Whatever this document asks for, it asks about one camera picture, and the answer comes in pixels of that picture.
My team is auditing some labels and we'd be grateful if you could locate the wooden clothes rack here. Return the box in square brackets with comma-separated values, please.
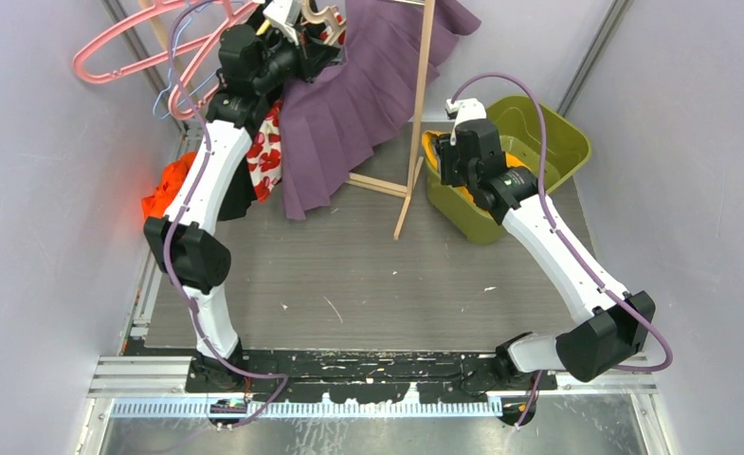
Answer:
[137, 1, 435, 241]

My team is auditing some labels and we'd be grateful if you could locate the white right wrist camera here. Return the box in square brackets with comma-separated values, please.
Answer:
[445, 98, 487, 146]

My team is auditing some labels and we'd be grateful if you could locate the black skirt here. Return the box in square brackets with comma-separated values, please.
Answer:
[218, 91, 281, 221]

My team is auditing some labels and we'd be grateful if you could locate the green plastic basket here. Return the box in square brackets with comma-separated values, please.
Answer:
[425, 95, 590, 245]

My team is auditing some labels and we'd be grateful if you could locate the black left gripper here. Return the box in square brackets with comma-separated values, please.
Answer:
[250, 23, 335, 95]

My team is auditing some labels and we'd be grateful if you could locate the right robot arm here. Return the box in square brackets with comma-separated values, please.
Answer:
[431, 119, 657, 390]

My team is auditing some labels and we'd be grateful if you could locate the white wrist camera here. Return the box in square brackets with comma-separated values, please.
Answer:
[263, 0, 301, 46]
[445, 98, 487, 146]

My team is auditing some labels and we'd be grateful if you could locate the yellow skirt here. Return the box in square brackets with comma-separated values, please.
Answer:
[421, 130, 538, 208]

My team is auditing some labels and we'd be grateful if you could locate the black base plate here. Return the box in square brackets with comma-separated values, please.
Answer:
[185, 349, 535, 405]

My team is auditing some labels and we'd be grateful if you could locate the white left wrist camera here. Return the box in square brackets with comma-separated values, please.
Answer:
[263, 0, 301, 46]

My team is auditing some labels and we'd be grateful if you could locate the purple skirt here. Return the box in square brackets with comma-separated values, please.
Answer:
[280, 0, 482, 222]

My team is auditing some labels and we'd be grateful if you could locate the orange cloth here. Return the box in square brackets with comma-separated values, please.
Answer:
[141, 152, 196, 221]

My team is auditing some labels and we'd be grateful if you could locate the pink empty hanger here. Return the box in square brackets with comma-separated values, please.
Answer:
[72, 0, 247, 86]

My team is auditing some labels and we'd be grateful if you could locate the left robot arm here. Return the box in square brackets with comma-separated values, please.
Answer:
[144, 22, 340, 391]

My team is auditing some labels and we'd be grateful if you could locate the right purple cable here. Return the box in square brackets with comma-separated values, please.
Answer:
[449, 72, 674, 434]

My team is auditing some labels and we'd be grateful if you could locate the pink plastic hanger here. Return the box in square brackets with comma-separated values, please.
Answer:
[167, 1, 265, 120]

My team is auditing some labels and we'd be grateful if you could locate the red white patterned garment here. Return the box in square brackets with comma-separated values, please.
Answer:
[246, 100, 282, 202]

